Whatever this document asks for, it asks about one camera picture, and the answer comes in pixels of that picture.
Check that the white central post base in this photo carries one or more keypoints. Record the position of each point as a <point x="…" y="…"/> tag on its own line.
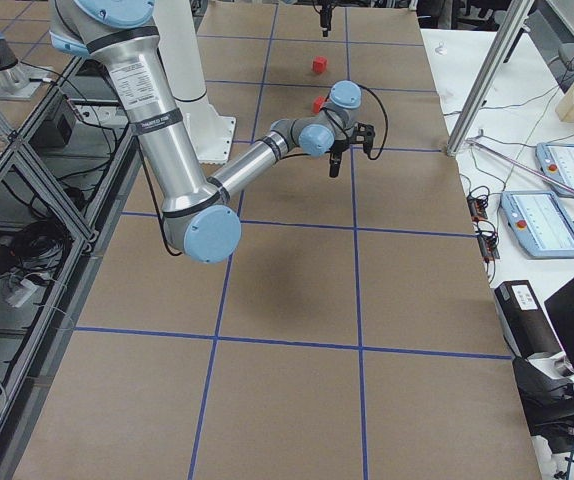
<point x="211" y="133"/>

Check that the white adapter on floor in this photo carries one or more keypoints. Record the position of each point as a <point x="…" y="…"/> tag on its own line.
<point x="21" y="293"/>

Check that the red block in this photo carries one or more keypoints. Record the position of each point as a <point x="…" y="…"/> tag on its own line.
<point x="318" y="104"/>
<point x="319" y="65"/>

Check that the blue teach pendant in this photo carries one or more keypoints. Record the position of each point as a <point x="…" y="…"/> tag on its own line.
<point x="540" y="224"/>
<point x="571" y="167"/>

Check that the aluminium frame post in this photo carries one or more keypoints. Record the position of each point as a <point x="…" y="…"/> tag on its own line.
<point x="498" y="51"/>

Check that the black box on floor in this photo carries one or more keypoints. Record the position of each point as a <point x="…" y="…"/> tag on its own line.
<point x="57" y="126"/>

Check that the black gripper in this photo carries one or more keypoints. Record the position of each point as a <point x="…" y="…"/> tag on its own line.
<point x="339" y="148"/>
<point x="325" y="11"/>

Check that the far blue teach pendant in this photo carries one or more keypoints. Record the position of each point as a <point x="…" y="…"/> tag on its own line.
<point x="571" y="167"/>

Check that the black power adapter box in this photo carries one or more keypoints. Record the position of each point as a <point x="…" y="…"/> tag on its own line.
<point x="524" y="323"/>

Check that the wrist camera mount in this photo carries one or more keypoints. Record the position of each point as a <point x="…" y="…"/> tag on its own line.
<point x="363" y="135"/>

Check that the near blue teach pendant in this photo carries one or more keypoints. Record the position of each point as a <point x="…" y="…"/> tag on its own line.
<point x="540" y="224"/>

